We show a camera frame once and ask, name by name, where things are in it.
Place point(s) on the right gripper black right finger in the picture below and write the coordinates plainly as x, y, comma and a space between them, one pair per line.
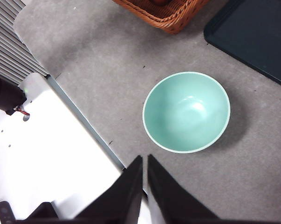
168, 198

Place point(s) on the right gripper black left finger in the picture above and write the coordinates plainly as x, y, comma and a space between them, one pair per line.
124, 191

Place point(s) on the teal ceramic bowl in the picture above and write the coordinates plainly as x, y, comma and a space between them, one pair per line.
187, 112

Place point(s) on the brown wicker basket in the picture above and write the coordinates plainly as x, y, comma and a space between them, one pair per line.
173, 18

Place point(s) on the dark green rectangular tray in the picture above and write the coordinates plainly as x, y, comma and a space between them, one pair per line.
254, 37

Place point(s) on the grey ribbed panel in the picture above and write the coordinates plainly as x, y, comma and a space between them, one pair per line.
7, 42

